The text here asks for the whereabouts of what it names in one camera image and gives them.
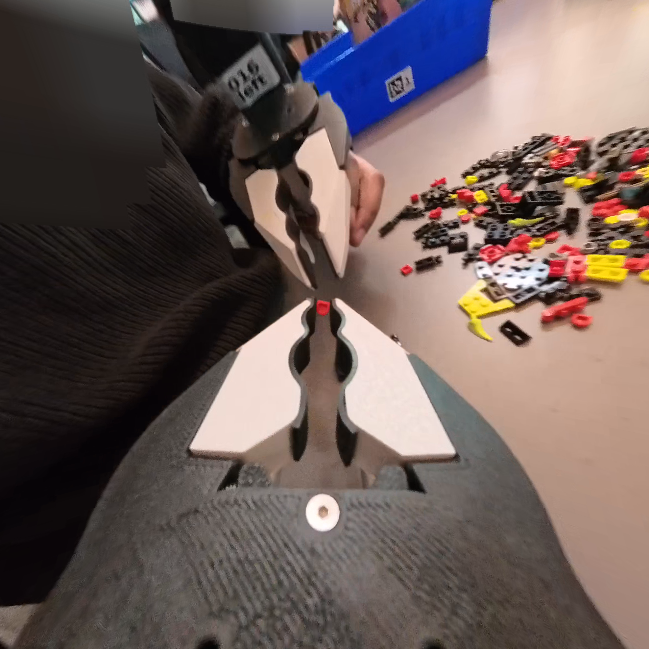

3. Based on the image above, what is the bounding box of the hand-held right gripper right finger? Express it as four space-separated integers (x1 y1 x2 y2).
329 298 458 465

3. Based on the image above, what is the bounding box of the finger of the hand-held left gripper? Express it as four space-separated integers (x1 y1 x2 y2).
228 157 312 290
295 94 353 279

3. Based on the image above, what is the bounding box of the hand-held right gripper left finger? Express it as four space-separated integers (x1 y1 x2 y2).
189 298 316 463

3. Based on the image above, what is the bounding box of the person's left forearm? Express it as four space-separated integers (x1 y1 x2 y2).
149 68 244 214

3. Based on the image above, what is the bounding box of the yellow wedge lego plate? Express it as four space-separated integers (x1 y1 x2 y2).
458 280 515 319

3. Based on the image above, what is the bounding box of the small black lego tile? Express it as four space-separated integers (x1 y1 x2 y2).
499 320 532 347

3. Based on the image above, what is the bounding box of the long red lego plate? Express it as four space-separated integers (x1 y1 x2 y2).
540 296 589 323

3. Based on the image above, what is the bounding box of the pile of loose lego pieces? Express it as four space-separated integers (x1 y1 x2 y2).
379 127 649 328

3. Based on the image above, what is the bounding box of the person's left hand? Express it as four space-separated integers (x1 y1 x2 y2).
349 152 386 247

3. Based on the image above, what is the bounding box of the printed cardboard packaging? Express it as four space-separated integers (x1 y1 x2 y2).
332 0 424 44

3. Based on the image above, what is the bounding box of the blue plastic bin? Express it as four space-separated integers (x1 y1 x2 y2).
299 0 494 138

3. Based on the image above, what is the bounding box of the person's dark knit sweater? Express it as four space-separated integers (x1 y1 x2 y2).
0 66 287 609

